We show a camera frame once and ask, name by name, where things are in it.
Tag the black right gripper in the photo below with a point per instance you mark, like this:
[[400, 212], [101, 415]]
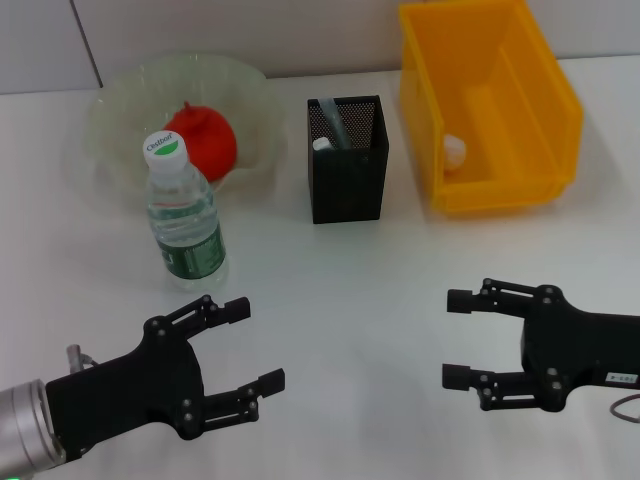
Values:
[[580, 350]]

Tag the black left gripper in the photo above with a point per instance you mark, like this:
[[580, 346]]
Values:
[[130, 390]]

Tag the clear green-label water bottle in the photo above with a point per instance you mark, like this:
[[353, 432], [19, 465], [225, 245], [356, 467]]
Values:
[[185, 225]]

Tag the white paper ball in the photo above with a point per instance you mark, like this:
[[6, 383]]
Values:
[[454, 150]]

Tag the red-orange toy orange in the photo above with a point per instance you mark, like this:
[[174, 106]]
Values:
[[215, 140]]

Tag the mint green utility knife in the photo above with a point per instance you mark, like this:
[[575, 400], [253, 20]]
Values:
[[321, 145]]

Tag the grey marker pen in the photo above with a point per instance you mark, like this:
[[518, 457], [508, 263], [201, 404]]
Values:
[[336, 125]]

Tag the black mesh pen holder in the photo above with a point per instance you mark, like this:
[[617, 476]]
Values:
[[350, 190]]

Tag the green glass fruit plate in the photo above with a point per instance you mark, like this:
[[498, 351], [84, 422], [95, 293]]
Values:
[[125, 100]]

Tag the yellow plastic bin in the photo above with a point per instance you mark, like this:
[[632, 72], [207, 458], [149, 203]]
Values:
[[500, 100]]

